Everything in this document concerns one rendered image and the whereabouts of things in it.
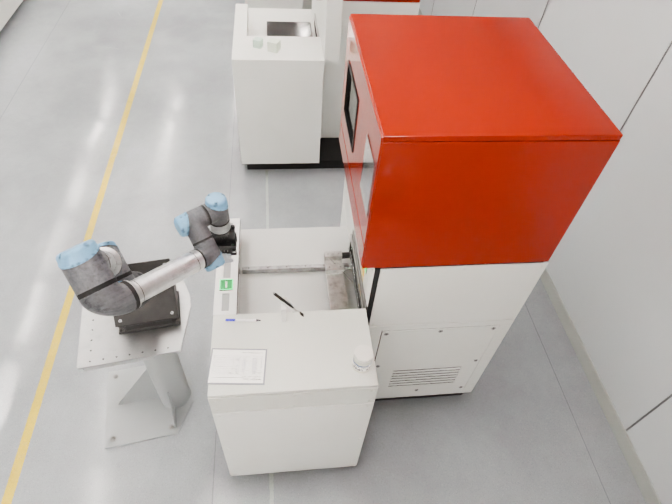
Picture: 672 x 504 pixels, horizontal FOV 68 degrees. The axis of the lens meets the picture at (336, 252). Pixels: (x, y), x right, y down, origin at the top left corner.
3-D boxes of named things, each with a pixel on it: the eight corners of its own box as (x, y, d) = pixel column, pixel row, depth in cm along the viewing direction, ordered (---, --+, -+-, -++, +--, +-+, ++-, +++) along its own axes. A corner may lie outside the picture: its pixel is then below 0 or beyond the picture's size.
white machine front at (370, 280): (346, 199, 270) (353, 138, 240) (368, 327, 217) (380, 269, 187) (341, 200, 269) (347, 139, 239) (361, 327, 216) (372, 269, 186)
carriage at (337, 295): (340, 257, 238) (340, 253, 236) (349, 321, 214) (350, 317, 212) (323, 258, 237) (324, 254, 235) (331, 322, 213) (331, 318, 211)
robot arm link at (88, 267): (104, 287, 190) (73, 302, 138) (84, 252, 188) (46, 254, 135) (134, 272, 193) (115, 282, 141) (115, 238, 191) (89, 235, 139)
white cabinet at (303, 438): (336, 315, 318) (346, 226, 257) (355, 471, 255) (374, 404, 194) (235, 320, 311) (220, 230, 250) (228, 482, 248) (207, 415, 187)
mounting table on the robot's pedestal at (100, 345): (86, 383, 205) (76, 368, 195) (93, 298, 233) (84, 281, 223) (198, 363, 214) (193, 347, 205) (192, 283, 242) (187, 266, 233)
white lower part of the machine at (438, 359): (435, 286, 339) (466, 197, 278) (468, 399, 286) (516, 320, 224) (332, 290, 331) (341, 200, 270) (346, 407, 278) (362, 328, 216)
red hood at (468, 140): (487, 137, 247) (529, 17, 203) (548, 261, 194) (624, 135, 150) (337, 138, 238) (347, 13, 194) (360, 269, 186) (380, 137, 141)
